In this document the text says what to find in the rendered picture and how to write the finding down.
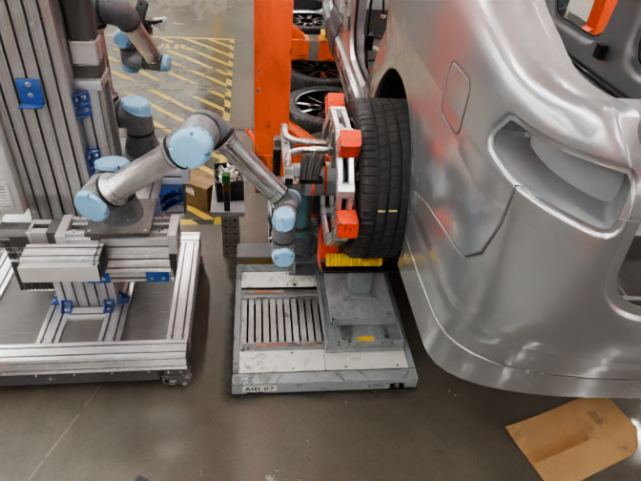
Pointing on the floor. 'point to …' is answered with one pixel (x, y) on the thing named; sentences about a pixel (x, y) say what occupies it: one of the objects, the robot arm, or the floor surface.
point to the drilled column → (230, 227)
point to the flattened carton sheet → (575, 439)
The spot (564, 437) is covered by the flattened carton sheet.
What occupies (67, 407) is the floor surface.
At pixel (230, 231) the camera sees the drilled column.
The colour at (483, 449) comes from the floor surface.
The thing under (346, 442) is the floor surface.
